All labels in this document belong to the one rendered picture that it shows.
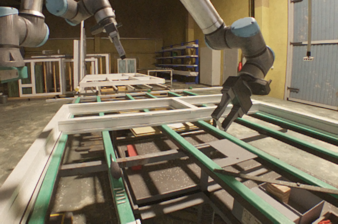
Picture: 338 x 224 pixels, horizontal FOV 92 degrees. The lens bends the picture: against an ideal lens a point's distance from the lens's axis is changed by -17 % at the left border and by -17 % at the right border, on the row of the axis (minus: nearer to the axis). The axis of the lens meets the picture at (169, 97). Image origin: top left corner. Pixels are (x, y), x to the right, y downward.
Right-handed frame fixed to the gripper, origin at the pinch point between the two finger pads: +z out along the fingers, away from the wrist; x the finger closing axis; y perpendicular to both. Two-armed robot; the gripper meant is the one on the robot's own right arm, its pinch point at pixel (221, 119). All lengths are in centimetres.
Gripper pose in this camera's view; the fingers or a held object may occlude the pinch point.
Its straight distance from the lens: 63.2
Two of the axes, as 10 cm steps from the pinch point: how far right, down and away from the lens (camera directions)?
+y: -5.6, -1.2, 8.2
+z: -6.3, 7.1, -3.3
